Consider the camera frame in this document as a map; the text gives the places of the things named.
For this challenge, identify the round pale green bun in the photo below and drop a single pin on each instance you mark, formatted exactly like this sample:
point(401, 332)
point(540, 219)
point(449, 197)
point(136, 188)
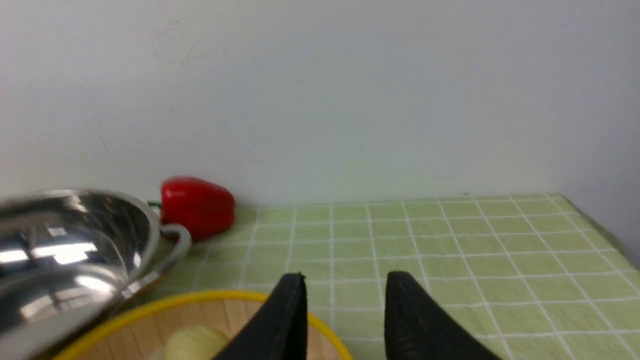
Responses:
point(195, 342)

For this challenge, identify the red bell pepper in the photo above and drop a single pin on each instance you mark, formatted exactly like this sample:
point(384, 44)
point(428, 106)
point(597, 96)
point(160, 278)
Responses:
point(204, 208)

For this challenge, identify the green checkered tablecloth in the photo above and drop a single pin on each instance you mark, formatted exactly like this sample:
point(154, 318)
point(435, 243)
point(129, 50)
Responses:
point(529, 275)

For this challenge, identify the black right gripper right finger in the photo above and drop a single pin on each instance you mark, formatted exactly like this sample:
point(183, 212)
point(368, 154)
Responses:
point(416, 327)

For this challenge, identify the yellow rimmed bamboo steamer basket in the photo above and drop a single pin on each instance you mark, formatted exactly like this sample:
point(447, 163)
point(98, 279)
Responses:
point(142, 333)

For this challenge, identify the stainless steel pot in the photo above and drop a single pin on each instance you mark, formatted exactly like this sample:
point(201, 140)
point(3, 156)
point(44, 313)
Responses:
point(73, 256)

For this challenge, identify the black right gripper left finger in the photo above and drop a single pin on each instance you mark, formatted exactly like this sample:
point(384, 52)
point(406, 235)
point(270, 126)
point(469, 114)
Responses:
point(278, 331)

